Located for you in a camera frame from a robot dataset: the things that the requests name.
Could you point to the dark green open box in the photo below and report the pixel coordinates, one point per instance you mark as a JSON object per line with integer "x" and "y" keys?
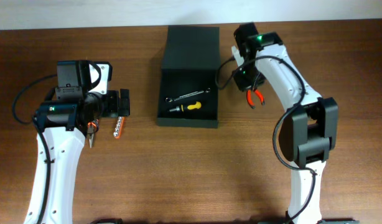
{"x": 190, "y": 62}

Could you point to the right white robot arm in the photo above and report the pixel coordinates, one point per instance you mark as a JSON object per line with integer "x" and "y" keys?
{"x": 306, "y": 132}

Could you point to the silver ring spanner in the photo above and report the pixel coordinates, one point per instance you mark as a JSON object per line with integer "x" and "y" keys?
{"x": 188, "y": 95}

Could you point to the yellow black stubby screwdriver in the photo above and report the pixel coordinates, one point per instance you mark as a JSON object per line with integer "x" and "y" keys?
{"x": 188, "y": 107}

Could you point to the small red cutting pliers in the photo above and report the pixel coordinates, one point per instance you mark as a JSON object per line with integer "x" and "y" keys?
{"x": 251, "y": 98}

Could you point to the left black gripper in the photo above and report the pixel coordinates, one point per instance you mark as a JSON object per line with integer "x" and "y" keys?
{"x": 116, "y": 109}

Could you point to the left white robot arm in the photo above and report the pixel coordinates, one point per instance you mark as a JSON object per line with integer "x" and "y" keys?
{"x": 67, "y": 120}

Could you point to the orange socket bit rail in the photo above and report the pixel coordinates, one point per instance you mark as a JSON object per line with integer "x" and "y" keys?
{"x": 119, "y": 127}

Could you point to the orange black long-nose pliers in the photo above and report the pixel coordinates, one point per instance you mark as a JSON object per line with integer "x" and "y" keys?
{"x": 92, "y": 129}

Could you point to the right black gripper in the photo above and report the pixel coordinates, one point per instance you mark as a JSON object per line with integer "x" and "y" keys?
{"x": 244, "y": 84}

